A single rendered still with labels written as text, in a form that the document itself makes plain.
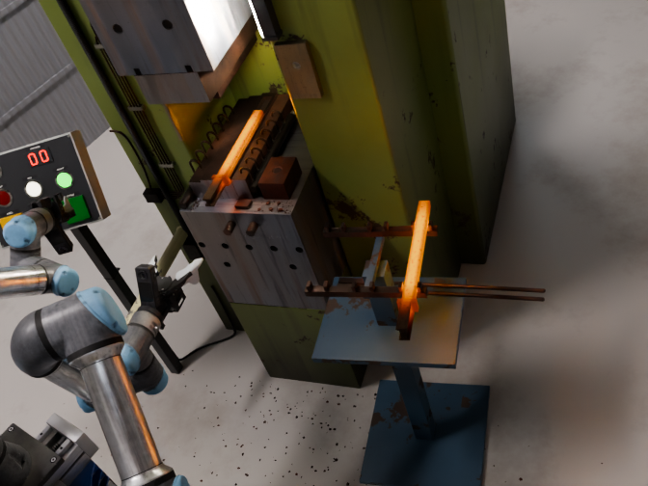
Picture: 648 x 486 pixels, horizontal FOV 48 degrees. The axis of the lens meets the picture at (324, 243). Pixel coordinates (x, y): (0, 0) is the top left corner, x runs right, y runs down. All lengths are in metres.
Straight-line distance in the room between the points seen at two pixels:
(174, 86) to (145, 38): 0.15
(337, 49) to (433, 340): 0.81
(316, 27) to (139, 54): 0.47
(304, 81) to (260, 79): 0.55
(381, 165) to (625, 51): 2.24
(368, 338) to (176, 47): 0.93
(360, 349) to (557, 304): 1.08
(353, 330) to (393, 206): 0.42
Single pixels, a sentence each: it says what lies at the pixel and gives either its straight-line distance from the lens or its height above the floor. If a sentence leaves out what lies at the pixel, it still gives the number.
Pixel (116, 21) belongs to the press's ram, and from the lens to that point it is 1.98.
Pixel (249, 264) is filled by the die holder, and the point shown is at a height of 0.68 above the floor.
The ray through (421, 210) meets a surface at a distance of 1.95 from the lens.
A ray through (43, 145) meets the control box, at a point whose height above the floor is 1.19.
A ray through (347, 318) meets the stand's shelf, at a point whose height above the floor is 0.66.
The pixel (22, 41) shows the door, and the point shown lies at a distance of 4.38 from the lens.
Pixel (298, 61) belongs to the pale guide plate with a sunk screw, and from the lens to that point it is 1.96.
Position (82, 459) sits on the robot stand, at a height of 0.71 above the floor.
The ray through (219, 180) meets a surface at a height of 1.01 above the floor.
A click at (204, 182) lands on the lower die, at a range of 2.23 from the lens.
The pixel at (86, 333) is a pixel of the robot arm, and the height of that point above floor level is 1.27.
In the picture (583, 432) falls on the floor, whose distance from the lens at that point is 2.60.
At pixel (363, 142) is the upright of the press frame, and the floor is 1.01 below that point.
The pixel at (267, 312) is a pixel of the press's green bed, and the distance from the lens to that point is 2.53.
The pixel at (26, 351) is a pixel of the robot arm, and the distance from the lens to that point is 1.59.
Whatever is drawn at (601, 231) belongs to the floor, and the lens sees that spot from 3.14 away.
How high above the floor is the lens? 2.26
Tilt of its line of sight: 43 degrees down
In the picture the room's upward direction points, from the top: 20 degrees counter-clockwise
